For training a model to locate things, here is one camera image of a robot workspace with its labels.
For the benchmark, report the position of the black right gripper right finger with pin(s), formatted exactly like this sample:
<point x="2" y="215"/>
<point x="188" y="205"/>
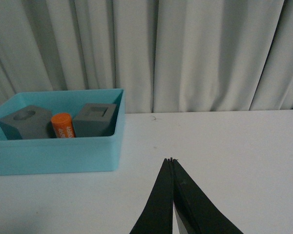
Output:
<point x="195" y="213"/>

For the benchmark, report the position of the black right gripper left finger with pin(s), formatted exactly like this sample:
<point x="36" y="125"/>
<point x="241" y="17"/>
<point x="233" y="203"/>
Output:
<point x="156" y="217"/>

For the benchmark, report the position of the gray cube with rectangular slot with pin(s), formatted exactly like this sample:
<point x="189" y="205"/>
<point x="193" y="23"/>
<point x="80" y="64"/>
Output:
<point x="95" y="120"/>

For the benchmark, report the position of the orange cylinder part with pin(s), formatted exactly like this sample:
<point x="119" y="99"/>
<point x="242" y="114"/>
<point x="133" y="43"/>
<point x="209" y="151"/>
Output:
<point x="63" y="126"/>

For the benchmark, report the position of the gray cube with round hole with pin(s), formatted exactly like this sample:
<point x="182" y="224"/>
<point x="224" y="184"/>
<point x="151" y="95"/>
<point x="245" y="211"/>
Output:
<point x="31" y="122"/>

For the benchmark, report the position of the light blue plastic box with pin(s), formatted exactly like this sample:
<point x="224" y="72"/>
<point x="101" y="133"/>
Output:
<point x="70" y="155"/>

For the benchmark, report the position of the white pleated curtain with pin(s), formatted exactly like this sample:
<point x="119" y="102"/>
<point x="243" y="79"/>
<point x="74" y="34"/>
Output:
<point x="168" y="55"/>

